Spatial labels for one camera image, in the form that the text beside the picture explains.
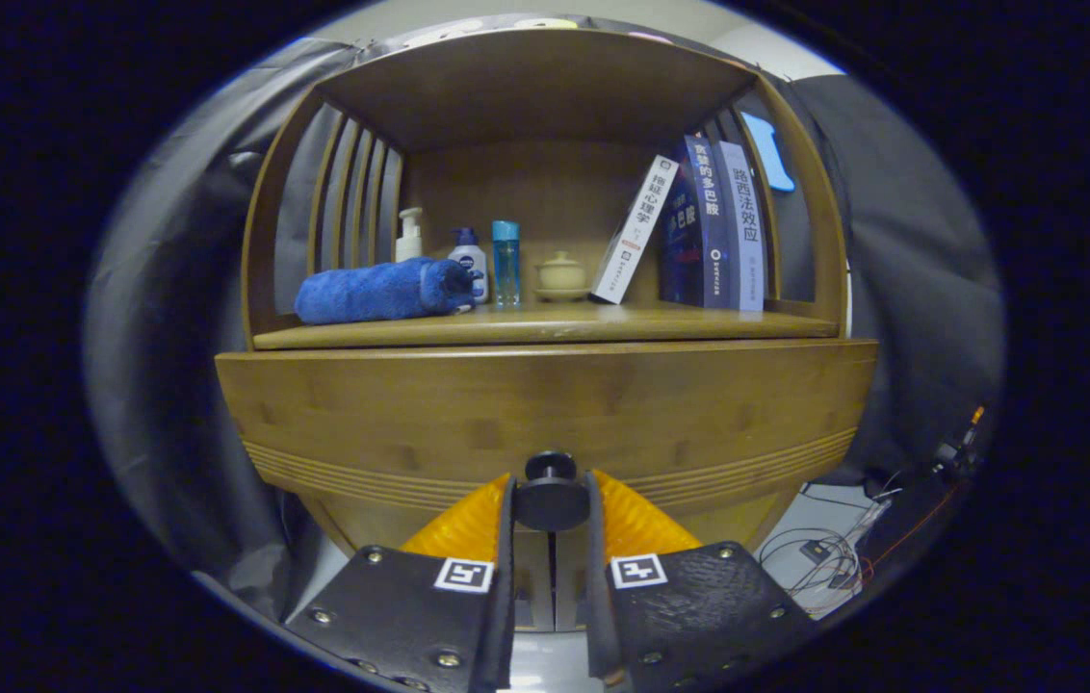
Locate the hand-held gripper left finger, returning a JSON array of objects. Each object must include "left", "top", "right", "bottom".
[{"left": 283, "top": 472, "right": 518, "bottom": 693}]

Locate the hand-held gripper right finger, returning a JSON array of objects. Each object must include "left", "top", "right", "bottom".
[{"left": 585, "top": 470, "right": 816, "bottom": 686}]

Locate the black drawer knob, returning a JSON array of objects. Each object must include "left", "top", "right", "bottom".
[{"left": 514, "top": 450, "right": 592, "bottom": 532}]

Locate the wooden drawer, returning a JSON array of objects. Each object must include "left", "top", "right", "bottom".
[{"left": 216, "top": 339, "right": 878, "bottom": 513}]

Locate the wooden cabinet door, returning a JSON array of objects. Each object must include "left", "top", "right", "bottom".
[
  {"left": 298, "top": 486, "right": 556, "bottom": 633},
  {"left": 555, "top": 481, "right": 801, "bottom": 633}
]

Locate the wooden countertop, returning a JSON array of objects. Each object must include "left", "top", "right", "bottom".
[{"left": 253, "top": 300, "right": 840, "bottom": 350}]

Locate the wooden cabinet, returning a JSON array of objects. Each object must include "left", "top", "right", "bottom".
[{"left": 216, "top": 27, "right": 878, "bottom": 634}]

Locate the beige lidded teacup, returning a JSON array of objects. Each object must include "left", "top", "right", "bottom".
[{"left": 534, "top": 251, "right": 592, "bottom": 302}]

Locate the clear blue bottle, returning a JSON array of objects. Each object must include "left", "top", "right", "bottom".
[{"left": 491, "top": 220, "right": 522, "bottom": 308}]

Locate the blue rolled towel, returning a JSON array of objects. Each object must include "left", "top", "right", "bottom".
[{"left": 294, "top": 256, "right": 483, "bottom": 325}]

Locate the white bottle blue cap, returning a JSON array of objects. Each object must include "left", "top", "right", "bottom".
[{"left": 448, "top": 227, "right": 489, "bottom": 305}]

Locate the white book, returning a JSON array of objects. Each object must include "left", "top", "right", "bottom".
[{"left": 591, "top": 155, "right": 680, "bottom": 305}]

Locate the white pump bottle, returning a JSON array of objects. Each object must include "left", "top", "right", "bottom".
[{"left": 395, "top": 207, "right": 426, "bottom": 263}]

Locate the dark blue book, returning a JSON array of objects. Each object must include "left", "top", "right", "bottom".
[{"left": 658, "top": 135, "right": 737, "bottom": 310}]

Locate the black device orange tip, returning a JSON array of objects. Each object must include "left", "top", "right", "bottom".
[{"left": 925, "top": 404, "right": 989, "bottom": 487}]

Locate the pale grey-blue book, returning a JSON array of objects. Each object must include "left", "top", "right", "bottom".
[{"left": 718, "top": 141, "right": 767, "bottom": 313}]

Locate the bundle of floor cables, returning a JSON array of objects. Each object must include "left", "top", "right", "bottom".
[{"left": 759, "top": 481, "right": 893, "bottom": 617}]

